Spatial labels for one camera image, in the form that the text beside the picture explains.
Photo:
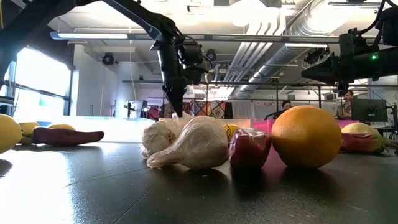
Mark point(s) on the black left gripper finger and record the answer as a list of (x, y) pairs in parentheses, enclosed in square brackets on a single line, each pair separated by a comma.
[(170, 99), (179, 99)]

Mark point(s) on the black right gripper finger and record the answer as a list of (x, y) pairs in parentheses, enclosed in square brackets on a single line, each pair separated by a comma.
[(326, 65), (329, 77)]

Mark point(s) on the white garlic bulb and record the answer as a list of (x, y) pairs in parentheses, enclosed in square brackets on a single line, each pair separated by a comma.
[(160, 137), (202, 146)]

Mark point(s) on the yellow lemon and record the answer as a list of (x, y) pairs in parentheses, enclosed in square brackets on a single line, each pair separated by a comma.
[(9, 133), (28, 128), (231, 130), (360, 128), (60, 127)]

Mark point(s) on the round orange fruit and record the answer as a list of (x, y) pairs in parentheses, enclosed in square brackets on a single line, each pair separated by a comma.
[(306, 137)]

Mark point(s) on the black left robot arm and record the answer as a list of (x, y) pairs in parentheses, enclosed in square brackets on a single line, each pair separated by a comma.
[(146, 18)]

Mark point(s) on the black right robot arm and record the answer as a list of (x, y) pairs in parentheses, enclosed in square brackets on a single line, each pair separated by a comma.
[(388, 62)]

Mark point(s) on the black track light cluster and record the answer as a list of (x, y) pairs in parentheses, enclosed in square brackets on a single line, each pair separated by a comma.
[(315, 56)]

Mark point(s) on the colourful patterned cloth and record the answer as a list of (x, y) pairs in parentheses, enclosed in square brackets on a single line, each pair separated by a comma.
[(205, 109)]

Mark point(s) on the long ceiling light fixture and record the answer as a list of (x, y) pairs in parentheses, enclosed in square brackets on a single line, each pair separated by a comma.
[(93, 35), (306, 45)]

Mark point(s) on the black ceiling spotlight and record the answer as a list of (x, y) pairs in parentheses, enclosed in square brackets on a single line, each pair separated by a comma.
[(108, 59), (212, 55)]

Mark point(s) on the black device on stand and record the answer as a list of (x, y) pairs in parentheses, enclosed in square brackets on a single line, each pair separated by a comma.
[(129, 109)]

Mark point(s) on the white round column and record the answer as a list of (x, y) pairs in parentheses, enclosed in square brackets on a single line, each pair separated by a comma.
[(126, 87)]

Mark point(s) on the black background monitor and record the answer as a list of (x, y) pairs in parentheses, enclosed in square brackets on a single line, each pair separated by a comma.
[(370, 110)]

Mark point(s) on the translucent white plastic bin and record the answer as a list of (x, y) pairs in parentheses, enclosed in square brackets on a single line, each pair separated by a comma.
[(130, 130)]

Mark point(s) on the black equipment stand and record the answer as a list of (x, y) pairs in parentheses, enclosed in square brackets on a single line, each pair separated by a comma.
[(395, 115)]

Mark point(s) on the translucent orange plastic bin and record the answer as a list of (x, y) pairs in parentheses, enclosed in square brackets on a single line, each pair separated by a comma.
[(241, 123)]

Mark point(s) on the white ceiling pipe bundle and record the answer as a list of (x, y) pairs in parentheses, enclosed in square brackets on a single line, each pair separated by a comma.
[(248, 53)]

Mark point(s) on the translucent pink plastic bin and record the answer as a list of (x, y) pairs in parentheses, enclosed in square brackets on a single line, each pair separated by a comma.
[(264, 126)]

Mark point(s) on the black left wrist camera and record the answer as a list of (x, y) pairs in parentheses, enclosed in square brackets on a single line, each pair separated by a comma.
[(192, 56)]

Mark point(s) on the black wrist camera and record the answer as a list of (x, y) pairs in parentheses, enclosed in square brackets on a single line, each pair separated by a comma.
[(192, 56), (351, 43)]

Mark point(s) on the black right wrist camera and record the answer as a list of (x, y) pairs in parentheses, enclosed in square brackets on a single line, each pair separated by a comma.
[(351, 43)]

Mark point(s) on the silver ventilation duct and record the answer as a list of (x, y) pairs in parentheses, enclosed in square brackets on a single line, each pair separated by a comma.
[(280, 59)]

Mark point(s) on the grey overhead frame beam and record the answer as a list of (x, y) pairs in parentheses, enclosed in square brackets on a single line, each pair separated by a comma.
[(233, 38)]

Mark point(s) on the black metal rack frame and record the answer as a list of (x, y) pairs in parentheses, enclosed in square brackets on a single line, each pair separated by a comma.
[(248, 83)]

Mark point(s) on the black window frame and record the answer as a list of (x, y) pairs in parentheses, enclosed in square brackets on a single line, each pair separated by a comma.
[(66, 99)]

